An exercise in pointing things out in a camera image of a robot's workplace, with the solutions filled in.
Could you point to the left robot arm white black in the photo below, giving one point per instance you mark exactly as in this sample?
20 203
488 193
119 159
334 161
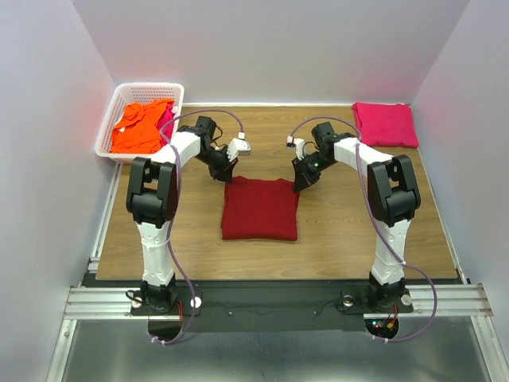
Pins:
153 196

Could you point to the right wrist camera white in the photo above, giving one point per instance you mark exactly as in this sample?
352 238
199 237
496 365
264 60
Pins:
298 145

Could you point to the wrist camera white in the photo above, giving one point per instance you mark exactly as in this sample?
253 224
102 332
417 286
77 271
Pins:
238 147
298 145

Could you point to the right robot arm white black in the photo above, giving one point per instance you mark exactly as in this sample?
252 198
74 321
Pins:
390 192

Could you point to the pink t shirt in basket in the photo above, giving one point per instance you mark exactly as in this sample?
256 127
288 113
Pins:
164 122

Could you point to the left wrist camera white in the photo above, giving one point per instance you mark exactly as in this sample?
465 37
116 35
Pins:
238 147

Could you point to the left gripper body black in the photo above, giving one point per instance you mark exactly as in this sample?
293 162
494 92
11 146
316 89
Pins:
216 159

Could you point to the folded pink t shirt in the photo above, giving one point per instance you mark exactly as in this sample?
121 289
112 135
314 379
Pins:
385 125

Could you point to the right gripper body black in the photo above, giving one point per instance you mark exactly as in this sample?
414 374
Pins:
312 165

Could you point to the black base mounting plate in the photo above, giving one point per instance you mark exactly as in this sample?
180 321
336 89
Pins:
259 306

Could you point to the orange t shirt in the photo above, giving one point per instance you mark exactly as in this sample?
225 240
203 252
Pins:
136 132

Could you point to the white plastic laundry basket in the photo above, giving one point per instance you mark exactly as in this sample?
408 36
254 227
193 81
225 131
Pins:
141 92

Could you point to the aluminium frame rail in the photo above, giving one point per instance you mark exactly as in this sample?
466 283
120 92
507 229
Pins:
452 301

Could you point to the dark red t shirt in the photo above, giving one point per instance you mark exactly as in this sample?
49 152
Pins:
259 209

